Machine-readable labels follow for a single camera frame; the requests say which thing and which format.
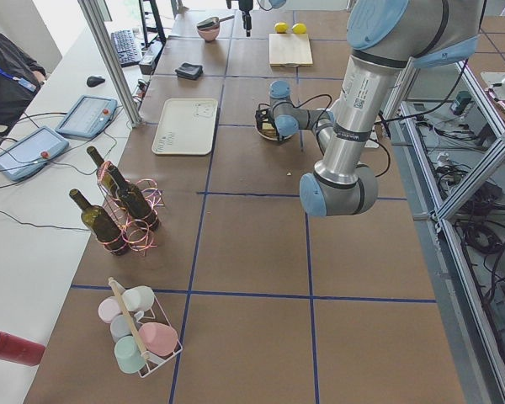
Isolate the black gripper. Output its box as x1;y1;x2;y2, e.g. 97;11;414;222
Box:
239;0;254;37
255;104;276;129

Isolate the white round plate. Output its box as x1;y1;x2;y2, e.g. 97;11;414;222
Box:
257;127;294;142

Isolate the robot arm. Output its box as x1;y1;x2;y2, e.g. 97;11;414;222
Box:
266;1;486;216

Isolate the cream bear tray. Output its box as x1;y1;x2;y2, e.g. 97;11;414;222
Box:
151;98;218;156

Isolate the metal scoop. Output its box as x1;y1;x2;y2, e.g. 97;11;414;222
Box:
196;15;234;30

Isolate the yellow lemon half left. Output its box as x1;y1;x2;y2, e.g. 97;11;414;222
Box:
274;22;289;34

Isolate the yellow lemon half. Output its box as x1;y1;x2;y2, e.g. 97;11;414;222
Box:
274;22;289;34
291;23;307;35

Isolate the pink bowl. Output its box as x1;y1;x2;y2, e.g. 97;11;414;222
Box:
197;24;221;42

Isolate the yellow lemon half right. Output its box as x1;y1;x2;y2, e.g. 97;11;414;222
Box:
291;23;307;35

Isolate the wooden cutting board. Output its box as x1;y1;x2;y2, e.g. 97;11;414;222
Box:
268;34;313;66

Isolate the grey folded cloth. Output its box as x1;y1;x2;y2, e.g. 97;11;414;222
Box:
175;62;203;80

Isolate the black keyboard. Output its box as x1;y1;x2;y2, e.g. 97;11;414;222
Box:
110;29;142;67

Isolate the dark wine bottle upper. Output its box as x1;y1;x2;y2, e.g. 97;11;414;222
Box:
87;146;160;231

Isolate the dark wine bottle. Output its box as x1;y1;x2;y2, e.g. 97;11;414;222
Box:
69;189;130;256
87;146;160;231

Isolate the black computer mouse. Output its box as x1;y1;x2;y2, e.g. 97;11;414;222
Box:
86;76;105;88

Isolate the blue teach pendant far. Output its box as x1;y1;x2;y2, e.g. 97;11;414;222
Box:
56;95;118;140

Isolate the blue teach pendant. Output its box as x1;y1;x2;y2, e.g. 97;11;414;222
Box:
56;95;118;140
0;125;69;182

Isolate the dark wine bottle lower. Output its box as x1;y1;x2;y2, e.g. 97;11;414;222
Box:
69;189;130;256

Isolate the white cup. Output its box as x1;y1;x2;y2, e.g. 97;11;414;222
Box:
121;285;155;312

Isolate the blue teach pendant near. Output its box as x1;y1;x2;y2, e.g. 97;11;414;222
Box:
0;125;69;182

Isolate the person in black jacket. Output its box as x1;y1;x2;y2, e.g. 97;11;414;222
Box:
0;33;46;129

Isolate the light pink cup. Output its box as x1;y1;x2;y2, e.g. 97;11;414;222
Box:
98;296;122;324

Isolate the pink cup right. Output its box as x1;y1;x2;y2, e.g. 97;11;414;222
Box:
139;322;178;357

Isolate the grey cup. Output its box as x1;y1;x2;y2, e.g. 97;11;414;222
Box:
109;315;132;343

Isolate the mint green cup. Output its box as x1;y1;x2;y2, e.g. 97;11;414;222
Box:
114;335;146;374

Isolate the red bottle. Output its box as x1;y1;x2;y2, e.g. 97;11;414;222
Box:
0;331;45;366

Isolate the aluminium frame post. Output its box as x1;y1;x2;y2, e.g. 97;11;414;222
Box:
77;0;143;128

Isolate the copper wire bottle rack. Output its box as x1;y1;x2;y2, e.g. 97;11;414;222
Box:
97;161;161;254

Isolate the white wire cup rack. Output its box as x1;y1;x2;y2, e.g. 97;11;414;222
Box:
98;278;183;378

